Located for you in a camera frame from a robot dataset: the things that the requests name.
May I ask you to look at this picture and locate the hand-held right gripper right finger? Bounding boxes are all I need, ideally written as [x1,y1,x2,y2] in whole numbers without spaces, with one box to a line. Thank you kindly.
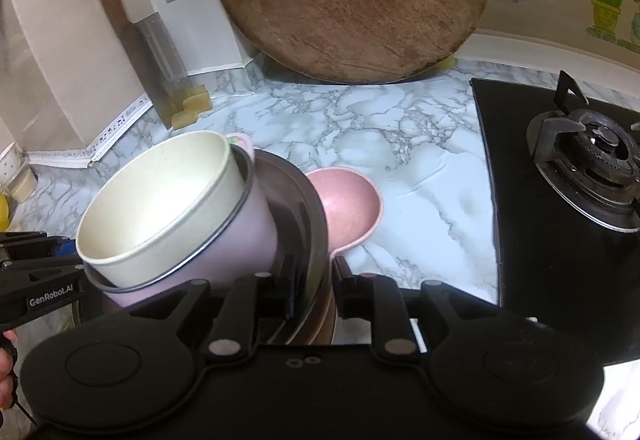
[332,256,506,366]

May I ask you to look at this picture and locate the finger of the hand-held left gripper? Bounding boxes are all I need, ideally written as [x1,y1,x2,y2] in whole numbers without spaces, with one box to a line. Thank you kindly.
[0,231,76,261]
[0,260,83,288]

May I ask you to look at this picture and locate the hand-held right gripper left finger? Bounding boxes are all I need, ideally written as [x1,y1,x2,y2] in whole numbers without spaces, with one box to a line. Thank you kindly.
[127,255,303,366]

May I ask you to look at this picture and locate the pink steel-lined cup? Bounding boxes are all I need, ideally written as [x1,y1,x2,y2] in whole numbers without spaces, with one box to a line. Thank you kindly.
[82,132,281,311]

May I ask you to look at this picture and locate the stainless steel bowl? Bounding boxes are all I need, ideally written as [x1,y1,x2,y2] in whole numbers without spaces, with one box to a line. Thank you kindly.
[247,147,335,346]

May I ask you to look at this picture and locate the pink divided plate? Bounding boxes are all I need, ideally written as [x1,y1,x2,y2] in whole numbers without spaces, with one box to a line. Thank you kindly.
[304,168,385,346]

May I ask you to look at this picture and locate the cream bowl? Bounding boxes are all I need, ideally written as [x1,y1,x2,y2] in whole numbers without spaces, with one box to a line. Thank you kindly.
[75,131,253,288]

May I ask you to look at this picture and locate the person's left hand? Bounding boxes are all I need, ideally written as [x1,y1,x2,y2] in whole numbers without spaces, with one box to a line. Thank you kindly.
[0,330,18,411]

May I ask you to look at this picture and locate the clear plastic container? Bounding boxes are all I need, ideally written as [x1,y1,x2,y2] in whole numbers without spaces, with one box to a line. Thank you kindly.
[10,167,38,205]

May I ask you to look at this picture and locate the white floral bowl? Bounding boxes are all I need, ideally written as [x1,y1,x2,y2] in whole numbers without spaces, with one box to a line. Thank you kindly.
[0,145,26,185]

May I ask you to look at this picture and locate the black gas stove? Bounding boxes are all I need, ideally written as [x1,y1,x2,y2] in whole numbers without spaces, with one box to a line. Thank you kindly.
[470,70,640,371]

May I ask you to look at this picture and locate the pale yellow sponge pieces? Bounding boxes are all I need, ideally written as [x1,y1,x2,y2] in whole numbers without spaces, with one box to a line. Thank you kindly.
[171,84,213,129]

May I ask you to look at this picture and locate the wooden-handled cleaver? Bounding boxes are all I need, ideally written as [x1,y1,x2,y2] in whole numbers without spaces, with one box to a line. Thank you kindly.
[94,0,193,131]

